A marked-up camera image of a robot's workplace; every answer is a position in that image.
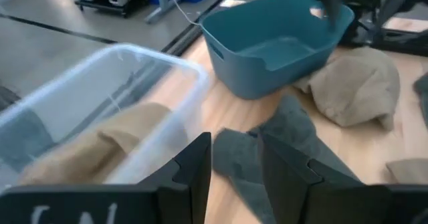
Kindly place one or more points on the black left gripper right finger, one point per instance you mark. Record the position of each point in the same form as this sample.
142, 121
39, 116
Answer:
287, 190

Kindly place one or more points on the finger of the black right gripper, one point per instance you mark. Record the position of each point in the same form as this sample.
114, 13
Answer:
330, 3

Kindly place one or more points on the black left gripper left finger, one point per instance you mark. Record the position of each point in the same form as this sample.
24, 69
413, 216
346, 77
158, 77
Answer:
187, 184

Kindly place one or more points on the grey cap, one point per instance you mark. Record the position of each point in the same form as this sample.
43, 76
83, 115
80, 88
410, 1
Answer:
291, 120
23, 137

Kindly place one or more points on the tan cap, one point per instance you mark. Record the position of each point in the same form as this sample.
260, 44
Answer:
354, 87
100, 143
411, 172

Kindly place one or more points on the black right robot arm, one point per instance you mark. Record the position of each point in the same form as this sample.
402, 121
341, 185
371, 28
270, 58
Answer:
401, 41

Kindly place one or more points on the clear plastic storage bin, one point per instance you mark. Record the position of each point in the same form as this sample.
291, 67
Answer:
83, 90

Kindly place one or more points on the grey table leg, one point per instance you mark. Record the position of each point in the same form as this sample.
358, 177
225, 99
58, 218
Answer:
164, 0

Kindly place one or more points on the black aluminium table frame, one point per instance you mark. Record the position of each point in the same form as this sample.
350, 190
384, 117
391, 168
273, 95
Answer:
182, 41

